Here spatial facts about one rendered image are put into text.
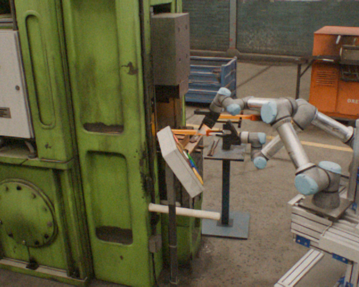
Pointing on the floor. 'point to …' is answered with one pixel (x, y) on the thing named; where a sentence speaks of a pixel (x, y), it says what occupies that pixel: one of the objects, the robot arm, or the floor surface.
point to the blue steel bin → (211, 78)
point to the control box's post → (172, 232)
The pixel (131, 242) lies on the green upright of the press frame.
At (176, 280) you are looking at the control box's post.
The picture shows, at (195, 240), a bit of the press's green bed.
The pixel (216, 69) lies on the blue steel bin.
